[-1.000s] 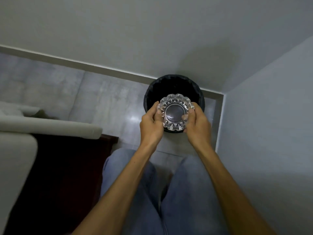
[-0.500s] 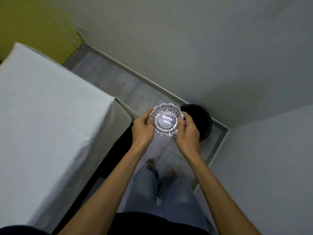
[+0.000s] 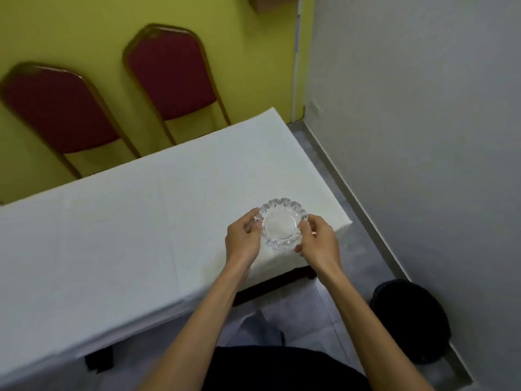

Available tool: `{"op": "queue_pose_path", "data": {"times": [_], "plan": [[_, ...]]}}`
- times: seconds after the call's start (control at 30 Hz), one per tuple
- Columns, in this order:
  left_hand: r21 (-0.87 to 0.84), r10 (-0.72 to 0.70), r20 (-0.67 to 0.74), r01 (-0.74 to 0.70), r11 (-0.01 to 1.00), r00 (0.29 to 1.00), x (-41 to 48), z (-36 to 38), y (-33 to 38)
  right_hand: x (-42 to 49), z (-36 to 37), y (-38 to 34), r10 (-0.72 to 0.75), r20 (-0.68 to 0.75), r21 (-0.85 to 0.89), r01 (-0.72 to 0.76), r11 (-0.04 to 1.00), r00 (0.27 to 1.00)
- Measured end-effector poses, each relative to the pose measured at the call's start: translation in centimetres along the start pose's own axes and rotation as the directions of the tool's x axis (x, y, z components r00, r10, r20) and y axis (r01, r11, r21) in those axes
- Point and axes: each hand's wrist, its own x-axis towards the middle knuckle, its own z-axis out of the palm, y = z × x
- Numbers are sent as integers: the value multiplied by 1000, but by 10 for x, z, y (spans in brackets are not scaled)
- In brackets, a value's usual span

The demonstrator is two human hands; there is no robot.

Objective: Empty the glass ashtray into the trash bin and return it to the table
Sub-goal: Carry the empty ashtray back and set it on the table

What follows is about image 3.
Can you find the person's right forearm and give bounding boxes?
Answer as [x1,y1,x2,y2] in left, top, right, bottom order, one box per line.
[313,264,435,391]

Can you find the person's grey trousers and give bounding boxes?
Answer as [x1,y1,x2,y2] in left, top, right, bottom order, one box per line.
[233,309,286,347]

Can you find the person's black shirt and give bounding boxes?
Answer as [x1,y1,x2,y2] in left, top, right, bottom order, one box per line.
[203,345,372,391]

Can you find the person's left hand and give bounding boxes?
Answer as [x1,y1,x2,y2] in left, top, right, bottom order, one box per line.
[225,207,265,268]

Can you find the person's right hand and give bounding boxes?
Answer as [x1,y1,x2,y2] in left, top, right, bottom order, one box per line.
[294,214,342,278]

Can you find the black waste bin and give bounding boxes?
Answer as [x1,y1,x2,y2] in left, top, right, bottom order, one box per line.
[370,279,452,366]

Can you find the white wall conduit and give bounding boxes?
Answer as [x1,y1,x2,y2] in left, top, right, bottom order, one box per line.
[291,0,304,123]

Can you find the red padded banquet chair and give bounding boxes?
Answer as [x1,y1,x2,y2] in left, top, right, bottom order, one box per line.
[0,62,142,180]
[122,23,232,147]

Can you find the white tablecloth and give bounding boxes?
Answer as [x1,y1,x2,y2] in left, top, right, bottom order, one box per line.
[0,108,354,391]

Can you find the person's left forearm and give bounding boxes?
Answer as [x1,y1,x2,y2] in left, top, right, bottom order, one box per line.
[136,258,254,391]

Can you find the clear glass ashtray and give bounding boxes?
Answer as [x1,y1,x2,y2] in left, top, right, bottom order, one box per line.
[254,198,309,251]

